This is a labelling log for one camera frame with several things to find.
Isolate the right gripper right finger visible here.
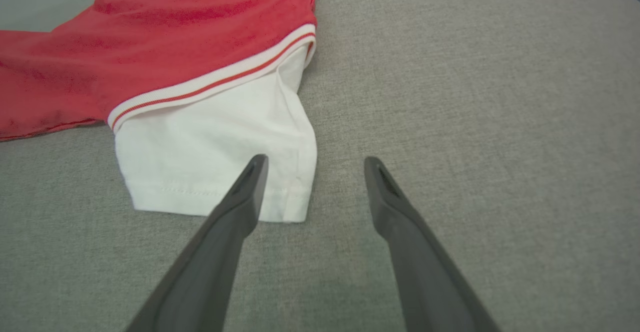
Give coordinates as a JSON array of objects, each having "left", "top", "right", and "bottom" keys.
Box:
[{"left": 363, "top": 156, "right": 501, "bottom": 332}]

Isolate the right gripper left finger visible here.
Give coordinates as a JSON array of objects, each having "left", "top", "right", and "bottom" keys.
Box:
[{"left": 125, "top": 154, "right": 270, "bottom": 332}]

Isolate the red basketball jersey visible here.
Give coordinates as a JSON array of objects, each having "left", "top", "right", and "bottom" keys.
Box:
[{"left": 0, "top": 0, "right": 319, "bottom": 223}]

